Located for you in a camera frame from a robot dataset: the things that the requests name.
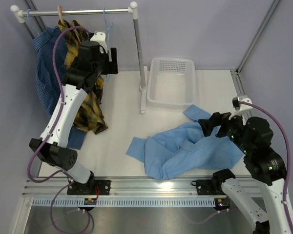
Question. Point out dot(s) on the blue checkered shirt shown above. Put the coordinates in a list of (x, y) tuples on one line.
[(46, 82)]

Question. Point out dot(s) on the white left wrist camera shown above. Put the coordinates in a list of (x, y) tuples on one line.
[(100, 37)]

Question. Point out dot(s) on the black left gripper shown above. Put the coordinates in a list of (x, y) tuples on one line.
[(112, 66)]

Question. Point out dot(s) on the white slotted cable duct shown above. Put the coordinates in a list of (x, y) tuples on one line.
[(135, 202)]

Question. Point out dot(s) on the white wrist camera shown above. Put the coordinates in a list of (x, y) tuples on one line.
[(242, 105), (100, 37)]

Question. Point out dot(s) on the aluminium frame post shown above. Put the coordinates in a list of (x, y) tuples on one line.
[(236, 73)]

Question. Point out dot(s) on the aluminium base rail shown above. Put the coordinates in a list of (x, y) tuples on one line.
[(121, 187)]

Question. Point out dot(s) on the light blue wire hanger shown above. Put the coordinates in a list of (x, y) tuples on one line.
[(109, 29)]

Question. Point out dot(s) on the yellow plaid shirt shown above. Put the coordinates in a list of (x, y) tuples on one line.
[(90, 109)]

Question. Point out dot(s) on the wooden hanger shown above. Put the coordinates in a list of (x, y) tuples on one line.
[(59, 9)]

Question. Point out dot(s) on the blue wire hanger left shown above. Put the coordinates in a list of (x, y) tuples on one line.
[(31, 22)]

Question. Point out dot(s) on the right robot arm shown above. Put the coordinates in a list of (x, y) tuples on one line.
[(265, 166)]

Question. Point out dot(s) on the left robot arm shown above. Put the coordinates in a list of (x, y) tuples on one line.
[(51, 148)]

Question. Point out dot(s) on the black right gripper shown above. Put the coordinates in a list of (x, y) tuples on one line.
[(208, 125)]

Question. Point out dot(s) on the light blue shirt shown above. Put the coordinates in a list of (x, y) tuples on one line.
[(169, 154)]

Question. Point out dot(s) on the white clothes rack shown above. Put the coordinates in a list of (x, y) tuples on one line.
[(132, 9)]

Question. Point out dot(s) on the white plastic basket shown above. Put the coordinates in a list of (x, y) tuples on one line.
[(171, 83)]

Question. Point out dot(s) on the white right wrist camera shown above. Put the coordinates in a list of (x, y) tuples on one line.
[(242, 105)]

